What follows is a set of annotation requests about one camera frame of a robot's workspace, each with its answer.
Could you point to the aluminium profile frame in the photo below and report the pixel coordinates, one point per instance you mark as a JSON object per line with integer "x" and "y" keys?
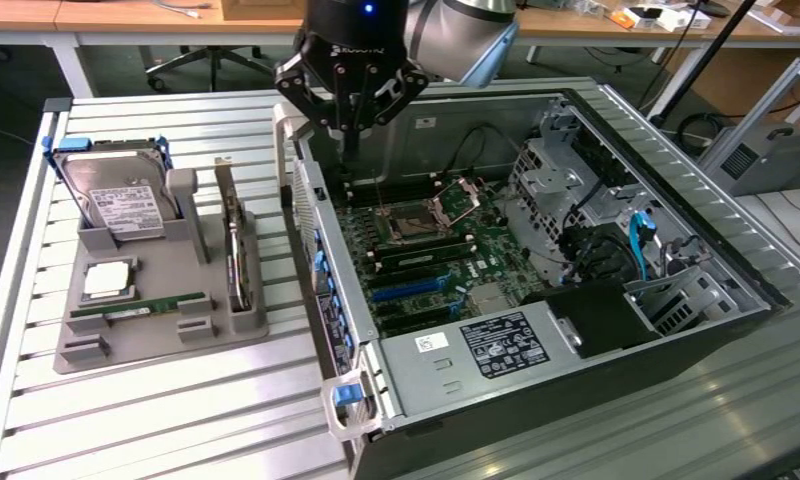
{"x": 773, "y": 100}

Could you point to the black plastic shroud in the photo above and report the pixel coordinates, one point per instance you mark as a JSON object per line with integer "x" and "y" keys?
{"x": 600, "y": 320}

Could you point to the grey computer tower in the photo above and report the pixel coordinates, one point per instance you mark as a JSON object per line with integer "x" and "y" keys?
{"x": 767, "y": 160}

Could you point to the thin metal locking lever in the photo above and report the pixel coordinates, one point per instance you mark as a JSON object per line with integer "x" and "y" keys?
{"x": 377, "y": 195}

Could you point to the black and white box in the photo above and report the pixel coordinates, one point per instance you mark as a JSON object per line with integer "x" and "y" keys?
{"x": 640, "y": 14}

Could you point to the black stand pole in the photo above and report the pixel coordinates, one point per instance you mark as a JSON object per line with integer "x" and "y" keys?
{"x": 705, "y": 55}

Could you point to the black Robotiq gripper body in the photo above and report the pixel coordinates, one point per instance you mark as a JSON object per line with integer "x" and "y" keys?
{"x": 356, "y": 30}

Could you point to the black expansion slot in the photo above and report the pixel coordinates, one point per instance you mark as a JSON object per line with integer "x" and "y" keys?
{"x": 402, "y": 277}
{"x": 420, "y": 324}
{"x": 416, "y": 309}

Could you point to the orange small box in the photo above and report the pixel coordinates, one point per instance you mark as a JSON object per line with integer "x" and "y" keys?
{"x": 620, "y": 19}

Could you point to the blue expansion slot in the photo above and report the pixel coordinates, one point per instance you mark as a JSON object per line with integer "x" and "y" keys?
{"x": 409, "y": 289}

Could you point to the perforated metal disk bay cage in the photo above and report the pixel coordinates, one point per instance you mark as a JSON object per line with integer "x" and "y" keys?
{"x": 573, "y": 200}

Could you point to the hard disk in blue carrier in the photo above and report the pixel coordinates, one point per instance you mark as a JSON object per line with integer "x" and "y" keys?
{"x": 120, "y": 200}

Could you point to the green RAM stick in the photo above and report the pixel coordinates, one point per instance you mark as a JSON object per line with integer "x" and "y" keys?
{"x": 146, "y": 305}

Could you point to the black RAM slot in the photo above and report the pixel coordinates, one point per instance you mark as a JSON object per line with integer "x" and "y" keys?
{"x": 393, "y": 192}
{"x": 426, "y": 241}

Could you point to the black RAM stick with label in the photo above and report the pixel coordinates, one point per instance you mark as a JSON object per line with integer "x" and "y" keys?
{"x": 420, "y": 260}

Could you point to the metal disk bay bracket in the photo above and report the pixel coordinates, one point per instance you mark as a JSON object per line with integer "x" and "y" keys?
{"x": 693, "y": 300}

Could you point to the grey parts rack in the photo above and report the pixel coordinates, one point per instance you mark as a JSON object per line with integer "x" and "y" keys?
{"x": 166, "y": 280}

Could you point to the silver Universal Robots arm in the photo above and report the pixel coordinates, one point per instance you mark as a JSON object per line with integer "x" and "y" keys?
{"x": 453, "y": 40}

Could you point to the metal socket cover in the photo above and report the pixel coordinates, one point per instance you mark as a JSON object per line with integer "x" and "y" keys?
{"x": 448, "y": 190}

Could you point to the long wooden desk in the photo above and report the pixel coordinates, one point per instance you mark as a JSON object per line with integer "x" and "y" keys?
{"x": 39, "y": 15}

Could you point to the green motherboard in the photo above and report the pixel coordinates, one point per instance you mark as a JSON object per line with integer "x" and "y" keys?
{"x": 486, "y": 250}

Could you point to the CPU socket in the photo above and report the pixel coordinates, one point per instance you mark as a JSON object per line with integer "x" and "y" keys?
{"x": 413, "y": 222}

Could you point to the graphics card with black fan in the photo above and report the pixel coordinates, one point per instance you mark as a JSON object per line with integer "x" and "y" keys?
{"x": 236, "y": 250}

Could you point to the grey power supply unit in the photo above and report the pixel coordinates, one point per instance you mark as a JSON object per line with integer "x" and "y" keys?
{"x": 426, "y": 380}

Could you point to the black office chair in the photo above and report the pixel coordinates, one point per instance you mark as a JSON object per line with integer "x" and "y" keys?
{"x": 213, "y": 60}

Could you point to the silver CPU chip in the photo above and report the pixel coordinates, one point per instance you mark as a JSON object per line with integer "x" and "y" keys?
{"x": 106, "y": 279}

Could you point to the open black PC case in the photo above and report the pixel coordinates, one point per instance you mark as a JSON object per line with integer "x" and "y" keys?
{"x": 573, "y": 400}

